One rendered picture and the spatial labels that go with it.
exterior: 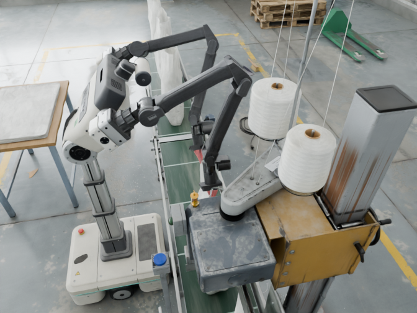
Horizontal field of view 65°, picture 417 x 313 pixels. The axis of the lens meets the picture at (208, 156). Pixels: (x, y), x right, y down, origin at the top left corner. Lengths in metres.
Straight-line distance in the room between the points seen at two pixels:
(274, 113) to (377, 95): 0.29
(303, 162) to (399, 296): 2.00
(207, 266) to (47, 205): 2.38
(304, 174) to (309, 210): 0.30
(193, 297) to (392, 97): 1.50
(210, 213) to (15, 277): 2.00
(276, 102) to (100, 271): 1.70
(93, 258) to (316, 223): 1.65
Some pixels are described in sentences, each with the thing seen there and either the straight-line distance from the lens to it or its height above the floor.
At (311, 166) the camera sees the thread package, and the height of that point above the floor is 1.63.
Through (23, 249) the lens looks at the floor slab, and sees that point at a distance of 3.00.
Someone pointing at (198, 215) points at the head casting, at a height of 1.33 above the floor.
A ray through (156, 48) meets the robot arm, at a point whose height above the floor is 1.54.
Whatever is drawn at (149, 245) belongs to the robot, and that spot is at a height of 0.26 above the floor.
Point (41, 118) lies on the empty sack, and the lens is 2.83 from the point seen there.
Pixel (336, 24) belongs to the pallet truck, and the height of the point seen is 0.17.
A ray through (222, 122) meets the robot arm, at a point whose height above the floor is 1.44.
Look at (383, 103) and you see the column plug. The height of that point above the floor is 1.76.
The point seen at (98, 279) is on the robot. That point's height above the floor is 0.26.
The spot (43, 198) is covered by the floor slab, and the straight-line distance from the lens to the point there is 3.31.
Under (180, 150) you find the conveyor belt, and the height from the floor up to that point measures 0.38.
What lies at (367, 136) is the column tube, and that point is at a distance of 0.99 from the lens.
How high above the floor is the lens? 2.22
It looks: 41 degrees down
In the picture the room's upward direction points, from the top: straight up
